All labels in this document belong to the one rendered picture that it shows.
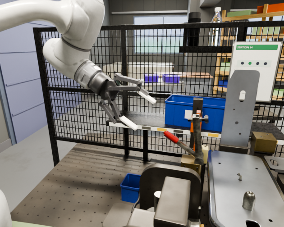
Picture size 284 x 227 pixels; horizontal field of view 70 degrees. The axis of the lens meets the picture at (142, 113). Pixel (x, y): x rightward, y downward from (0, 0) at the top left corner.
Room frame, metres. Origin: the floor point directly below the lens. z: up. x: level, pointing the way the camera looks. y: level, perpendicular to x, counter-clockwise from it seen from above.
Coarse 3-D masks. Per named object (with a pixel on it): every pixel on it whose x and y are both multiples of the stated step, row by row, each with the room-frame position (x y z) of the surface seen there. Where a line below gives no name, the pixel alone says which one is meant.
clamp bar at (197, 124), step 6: (198, 114) 0.64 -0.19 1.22; (192, 120) 0.61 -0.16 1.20; (198, 120) 0.61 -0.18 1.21; (204, 120) 0.62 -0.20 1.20; (198, 126) 0.61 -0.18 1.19; (198, 132) 0.61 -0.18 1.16; (198, 138) 0.61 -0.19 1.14; (198, 144) 0.61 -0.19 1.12; (198, 150) 0.61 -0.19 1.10; (198, 156) 0.61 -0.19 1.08
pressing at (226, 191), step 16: (208, 160) 0.70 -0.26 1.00; (224, 160) 0.71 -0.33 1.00; (240, 160) 0.71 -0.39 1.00; (256, 160) 0.71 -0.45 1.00; (208, 176) 0.60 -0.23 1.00; (224, 176) 0.60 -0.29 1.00; (256, 176) 0.60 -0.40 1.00; (272, 176) 0.61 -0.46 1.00; (208, 192) 0.52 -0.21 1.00; (224, 192) 0.52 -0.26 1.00; (240, 192) 0.52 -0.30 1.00; (256, 192) 0.52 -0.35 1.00; (272, 192) 0.52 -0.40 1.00; (224, 208) 0.46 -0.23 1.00; (240, 208) 0.46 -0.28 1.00; (256, 208) 0.46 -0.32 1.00; (272, 208) 0.46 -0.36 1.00; (224, 224) 0.40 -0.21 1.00; (240, 224) 0.40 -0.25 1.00; (272, 224) 0.40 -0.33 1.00
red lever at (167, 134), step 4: (164, 132) 0.65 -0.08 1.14; (168, 132) 0.65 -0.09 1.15; (168, 136) 0.64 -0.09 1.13; (172, 136) 0.64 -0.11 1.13; (172, 140) 0.64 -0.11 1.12; (176, 140) 0.64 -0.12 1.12; (180, 144) 0.63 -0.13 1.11; (184, 144) 0.64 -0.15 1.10; (184, 148) 0.63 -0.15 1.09; (188, 148) 0.63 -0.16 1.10; (188, 152) 0.63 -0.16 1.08; (192, 152) 0.62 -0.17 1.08
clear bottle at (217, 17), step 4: (216, 8) 1.22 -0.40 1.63; (220, 8) 1.22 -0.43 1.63; (216, 12) 1.22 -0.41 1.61; (216, 16) 1.21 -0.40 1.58; (220, 16) 1.21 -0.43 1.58; (212, 20) 1.22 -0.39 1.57; (216, 20) 1.20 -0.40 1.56; (220, 20) 1.20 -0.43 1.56; (212, 28) 1.21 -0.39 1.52; (216, 28) 1.20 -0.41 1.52; (220, 28) 1.20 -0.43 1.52; (212, 32) 1.21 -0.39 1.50; (216, 32) 1.20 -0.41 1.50; (220, 32) 1.21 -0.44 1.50; (212, 36) 1.21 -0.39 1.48; (216, 36) 1.20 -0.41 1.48; (220, 36) 1.21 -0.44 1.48; (212, 40) 1.21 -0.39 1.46; (216, 40) 1.20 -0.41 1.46; (208, 44) 1.23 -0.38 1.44; (216, 44) 1.20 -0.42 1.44
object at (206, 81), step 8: (168, 72) 5.60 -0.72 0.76; (176, 72) 5.60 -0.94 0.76; (184, 80) 4.94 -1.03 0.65; (192, 80) 4.91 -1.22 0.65; (200, 80) 4.88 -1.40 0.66; (208, 80) 4.86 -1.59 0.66; (176, 88) 4.97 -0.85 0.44; (184, 88) 4.94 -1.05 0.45; (192, 88) 4.91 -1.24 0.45; (200, 88) 4.88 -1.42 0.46; (152, 104) 5.01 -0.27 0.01
